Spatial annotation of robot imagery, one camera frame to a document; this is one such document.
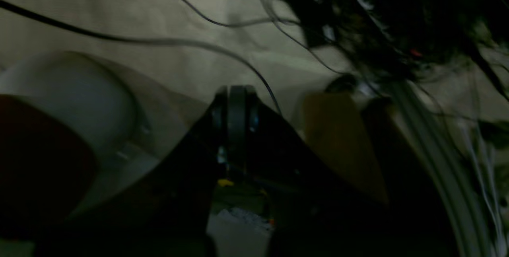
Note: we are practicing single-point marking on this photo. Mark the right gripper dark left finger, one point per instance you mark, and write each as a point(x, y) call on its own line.
point(165, 213)

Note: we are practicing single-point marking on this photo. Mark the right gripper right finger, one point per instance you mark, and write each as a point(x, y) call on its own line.
point(318, 214)

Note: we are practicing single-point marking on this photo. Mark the brown wooden object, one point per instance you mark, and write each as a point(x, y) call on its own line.
point(335, 132)

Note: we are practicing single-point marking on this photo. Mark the white round object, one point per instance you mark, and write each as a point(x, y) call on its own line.
point(79, 92)

